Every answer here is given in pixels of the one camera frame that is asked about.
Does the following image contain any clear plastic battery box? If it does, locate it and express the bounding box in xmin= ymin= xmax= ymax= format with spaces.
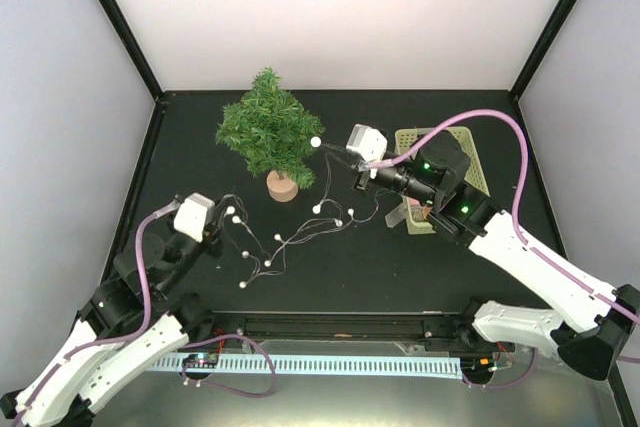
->
xmin=385 ymin=203 xmax=407 ymax=229

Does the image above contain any yellow-green plastic basket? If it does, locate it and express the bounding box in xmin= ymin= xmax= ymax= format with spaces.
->
xmin=394 ymin=126 xmax=489 ymax=235

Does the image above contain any white ball light string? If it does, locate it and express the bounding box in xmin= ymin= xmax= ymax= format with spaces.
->
xmin=219 ymin=136 xmax=381 ymax=291

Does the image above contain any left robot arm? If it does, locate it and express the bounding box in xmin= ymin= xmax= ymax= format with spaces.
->
xmin=1 ymin=194 xmax=230 ymax=426

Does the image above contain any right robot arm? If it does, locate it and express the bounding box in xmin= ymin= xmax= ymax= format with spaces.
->
xmin=346 ymin=124 xmax=639 ymax=381

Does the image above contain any small green christmas tree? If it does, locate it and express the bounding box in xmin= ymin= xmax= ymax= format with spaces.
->
xmin=215 ymin=67 xmax=325 ymax=189

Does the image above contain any pink paper ornament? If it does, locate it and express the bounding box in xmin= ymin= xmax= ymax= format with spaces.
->
xmin=407 ymin=198 xmax=432 ymax=222

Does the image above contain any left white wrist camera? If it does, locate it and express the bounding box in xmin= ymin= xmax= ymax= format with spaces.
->
xmin=173 ymin=193 xmax=215 ymax=243

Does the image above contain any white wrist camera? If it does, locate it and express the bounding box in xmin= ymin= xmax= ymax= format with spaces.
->
xmin=345 ymin=124 xmax=388 ymax=162
xmin=173 ymin=193 xmax=215 ymax=243

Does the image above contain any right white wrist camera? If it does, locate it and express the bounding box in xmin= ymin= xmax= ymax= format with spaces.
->
xmin=345 ymin=124 xmax=388 ymax=162

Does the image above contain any black aluminium frame rail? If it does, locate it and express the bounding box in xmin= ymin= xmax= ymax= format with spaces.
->
xmin=213 ymin=312 xmax=472 ymax=342

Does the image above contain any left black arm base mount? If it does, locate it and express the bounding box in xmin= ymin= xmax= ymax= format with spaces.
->
xmin=169 ymin=293 xmax=226 ymax=383

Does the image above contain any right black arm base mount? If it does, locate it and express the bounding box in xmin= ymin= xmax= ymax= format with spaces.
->
xmin=422 ymin=317 xmax=500 ymax=354

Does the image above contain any white slotted cable duct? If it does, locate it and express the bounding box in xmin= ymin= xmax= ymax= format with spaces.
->
xmin=149 ymin=353 xmax=463 ymax=380

